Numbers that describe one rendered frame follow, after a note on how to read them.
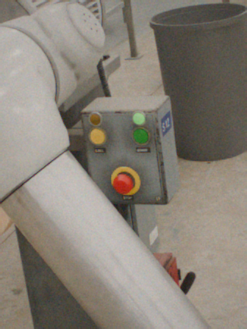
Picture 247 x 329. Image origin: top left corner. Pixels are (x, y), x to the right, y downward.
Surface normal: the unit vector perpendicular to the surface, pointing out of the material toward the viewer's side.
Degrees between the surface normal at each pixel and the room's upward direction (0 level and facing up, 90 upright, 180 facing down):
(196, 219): 0
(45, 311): 90
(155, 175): 90
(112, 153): 90
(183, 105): 93
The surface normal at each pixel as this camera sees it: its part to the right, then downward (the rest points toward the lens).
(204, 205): -0.13, -0.93
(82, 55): 0.59, 0.34
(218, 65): 0.23, 0.37
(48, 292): -0.32, 0.36
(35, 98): 0.73, -0.44
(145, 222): 0.94, 0.00
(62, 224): -0.06, 0.08
